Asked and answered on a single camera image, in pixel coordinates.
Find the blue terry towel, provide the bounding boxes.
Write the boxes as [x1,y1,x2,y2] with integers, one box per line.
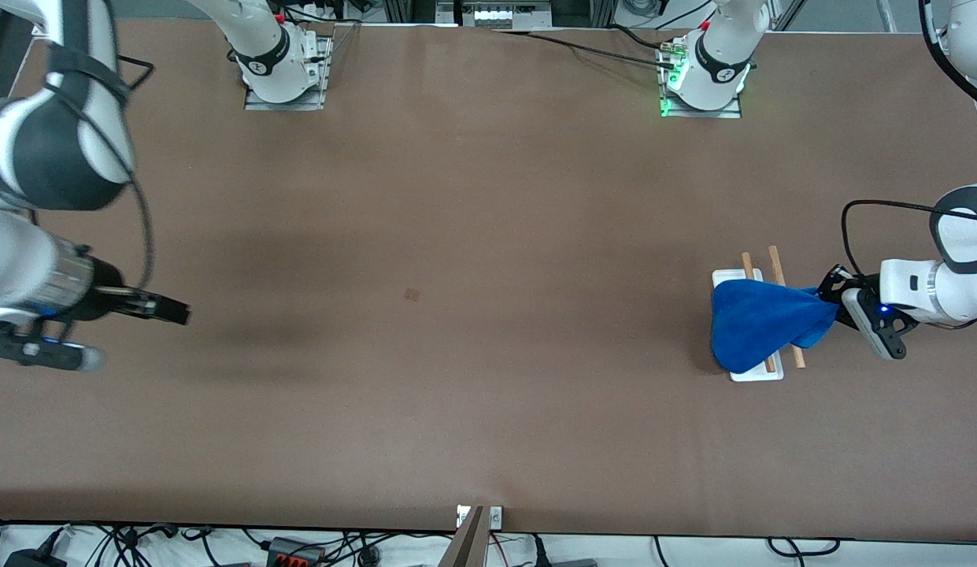
[710,280,841,375]

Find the white rack with wooden rods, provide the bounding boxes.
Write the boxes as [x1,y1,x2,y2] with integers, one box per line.
[712,250,807,384]

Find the black orange connector box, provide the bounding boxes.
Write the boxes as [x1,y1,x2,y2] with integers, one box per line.
[265,536,326,567]

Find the flat black power adapter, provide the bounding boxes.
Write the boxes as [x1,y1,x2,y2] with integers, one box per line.
[3,549,68,567]

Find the white power strip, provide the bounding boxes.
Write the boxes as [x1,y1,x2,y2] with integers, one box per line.
[461,2,554,30]

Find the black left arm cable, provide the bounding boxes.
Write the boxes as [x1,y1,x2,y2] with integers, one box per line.
[840,0,977,277]

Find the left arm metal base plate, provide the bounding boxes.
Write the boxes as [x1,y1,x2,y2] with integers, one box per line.
[659,39,746,120]

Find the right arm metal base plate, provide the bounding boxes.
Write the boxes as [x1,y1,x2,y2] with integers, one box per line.
[243,35,332,112]

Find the long black table cable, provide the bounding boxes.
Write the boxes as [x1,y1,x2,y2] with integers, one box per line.
[494,29,679,69]

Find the wooden camera post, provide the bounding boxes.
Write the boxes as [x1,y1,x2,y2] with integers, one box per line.
[439,506,487,567]

